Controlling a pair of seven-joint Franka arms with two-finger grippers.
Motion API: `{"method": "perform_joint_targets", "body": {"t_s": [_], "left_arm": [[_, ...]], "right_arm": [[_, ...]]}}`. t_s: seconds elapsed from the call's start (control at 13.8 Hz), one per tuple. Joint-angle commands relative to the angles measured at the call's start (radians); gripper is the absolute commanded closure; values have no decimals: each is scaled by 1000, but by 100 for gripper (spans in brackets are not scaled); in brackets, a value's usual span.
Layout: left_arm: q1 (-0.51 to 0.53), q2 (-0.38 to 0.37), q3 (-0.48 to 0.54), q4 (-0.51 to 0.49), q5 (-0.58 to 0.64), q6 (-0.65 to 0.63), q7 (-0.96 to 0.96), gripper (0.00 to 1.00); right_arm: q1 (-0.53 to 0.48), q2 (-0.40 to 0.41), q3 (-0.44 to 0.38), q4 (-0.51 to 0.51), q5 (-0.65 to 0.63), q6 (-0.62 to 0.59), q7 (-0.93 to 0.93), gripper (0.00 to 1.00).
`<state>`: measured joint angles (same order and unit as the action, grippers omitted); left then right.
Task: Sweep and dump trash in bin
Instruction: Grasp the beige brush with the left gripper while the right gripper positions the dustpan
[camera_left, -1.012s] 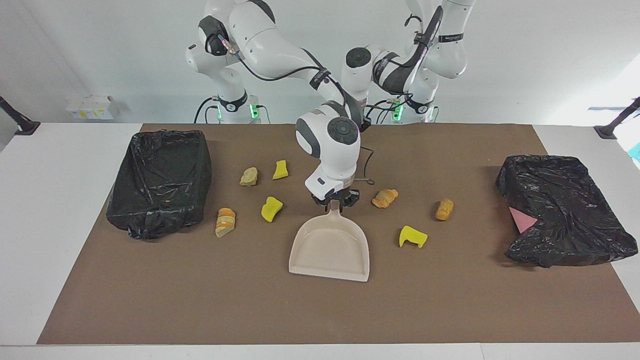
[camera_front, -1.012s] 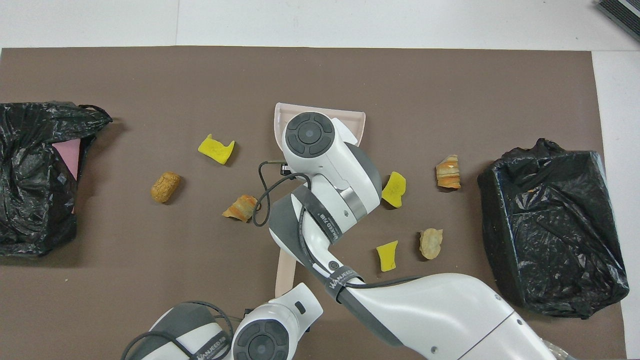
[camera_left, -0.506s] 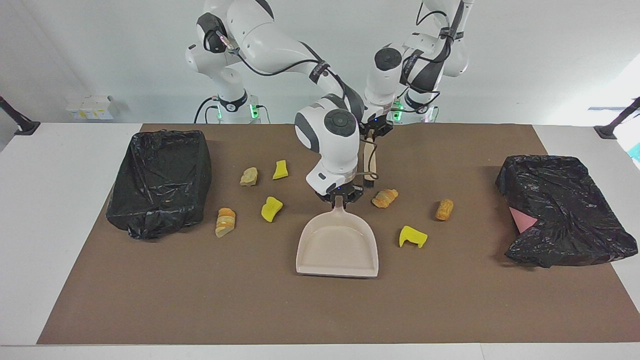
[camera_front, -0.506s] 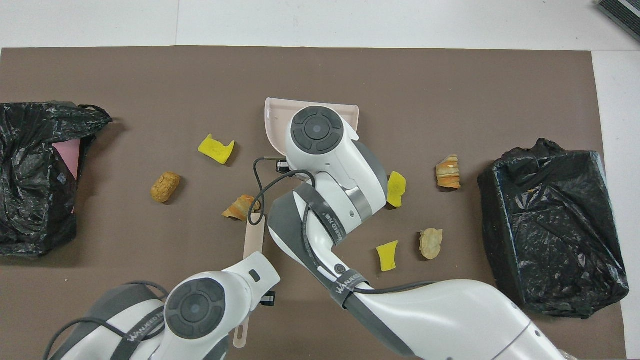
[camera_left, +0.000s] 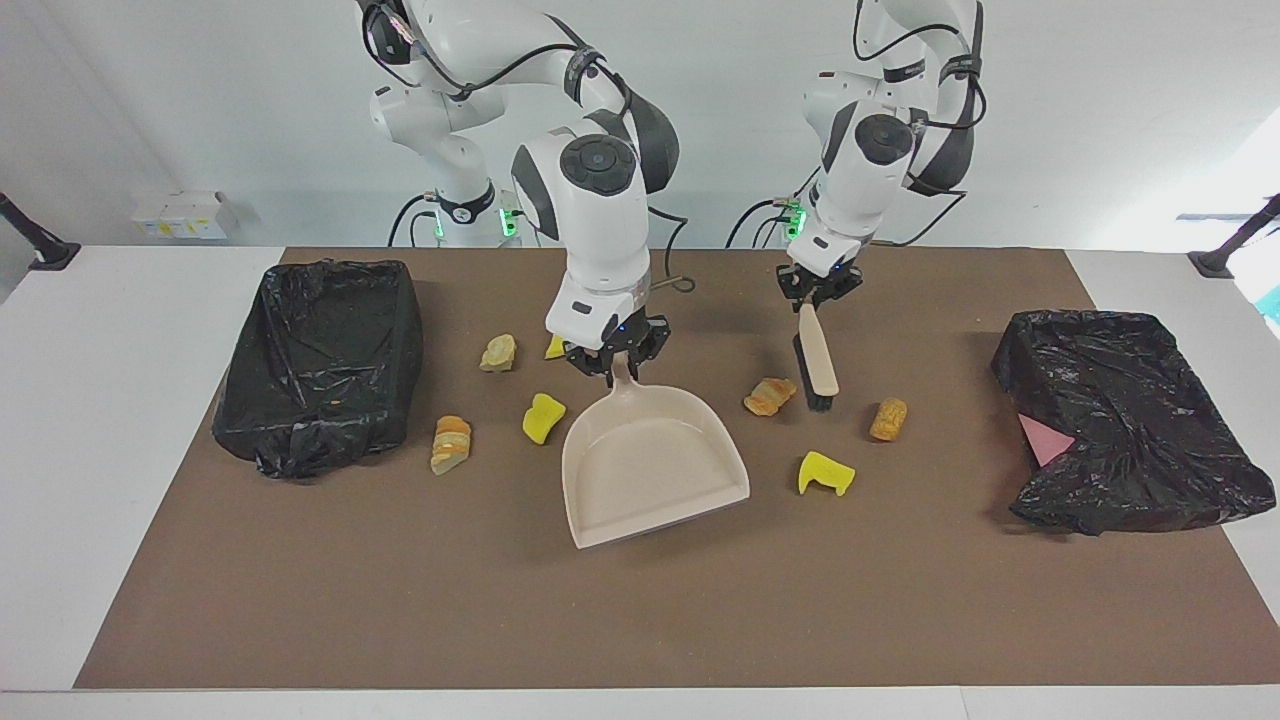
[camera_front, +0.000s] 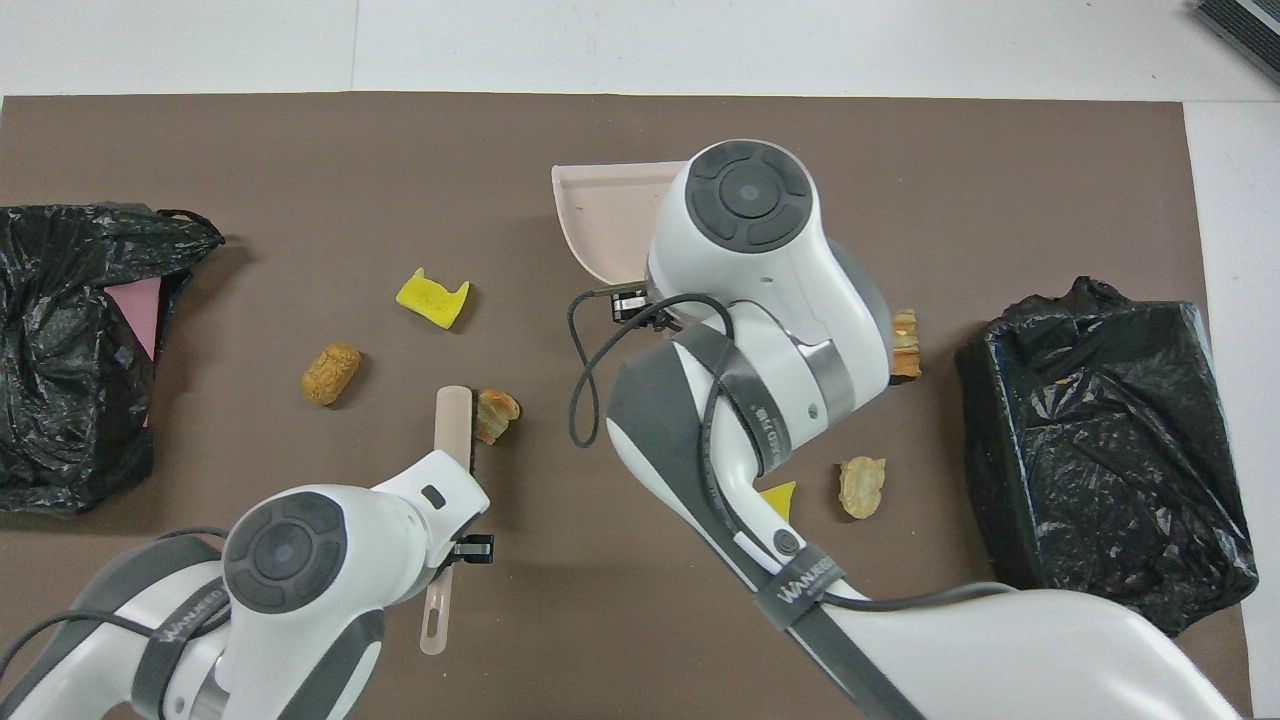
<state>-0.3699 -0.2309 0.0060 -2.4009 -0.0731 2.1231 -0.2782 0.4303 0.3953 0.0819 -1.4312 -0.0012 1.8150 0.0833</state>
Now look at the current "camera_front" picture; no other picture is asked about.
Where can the beige plastic dustpan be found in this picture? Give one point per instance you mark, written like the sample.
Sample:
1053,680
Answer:
610,215

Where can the beige brush black bristles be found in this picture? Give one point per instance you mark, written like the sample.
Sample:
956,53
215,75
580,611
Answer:
452,425

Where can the tan croissant piece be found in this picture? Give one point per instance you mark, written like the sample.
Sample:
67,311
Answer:
497,412

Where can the notched yellow sponge piece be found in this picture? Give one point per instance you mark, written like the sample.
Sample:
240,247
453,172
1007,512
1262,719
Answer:
432,300

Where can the brown bread roll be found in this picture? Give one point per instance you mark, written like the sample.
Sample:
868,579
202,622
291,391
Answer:
331,375

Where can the small yellow sponge piece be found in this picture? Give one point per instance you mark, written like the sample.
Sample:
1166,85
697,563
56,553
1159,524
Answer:
779,497

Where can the striped orange bread piece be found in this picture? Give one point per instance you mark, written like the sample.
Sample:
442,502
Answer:
906,345

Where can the pale bread chunk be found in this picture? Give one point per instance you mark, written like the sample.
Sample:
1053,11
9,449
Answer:
861,487

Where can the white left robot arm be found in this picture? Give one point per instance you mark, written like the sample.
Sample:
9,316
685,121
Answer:
290,560

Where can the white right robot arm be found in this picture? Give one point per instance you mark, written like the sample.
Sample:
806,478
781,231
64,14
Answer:
780,300

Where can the pink bin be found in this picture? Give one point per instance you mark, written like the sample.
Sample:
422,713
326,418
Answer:
140,310

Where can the black trash bag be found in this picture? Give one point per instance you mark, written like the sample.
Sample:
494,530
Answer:
60,420

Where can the black bag lined dark bin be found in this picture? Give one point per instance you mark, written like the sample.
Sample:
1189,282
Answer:
1120,480

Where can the brown table mat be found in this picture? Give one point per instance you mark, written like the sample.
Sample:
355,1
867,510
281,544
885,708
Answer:
600,620

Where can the dark grey ribbed device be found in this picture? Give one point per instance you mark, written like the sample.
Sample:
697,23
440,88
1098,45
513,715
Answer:
1250,22

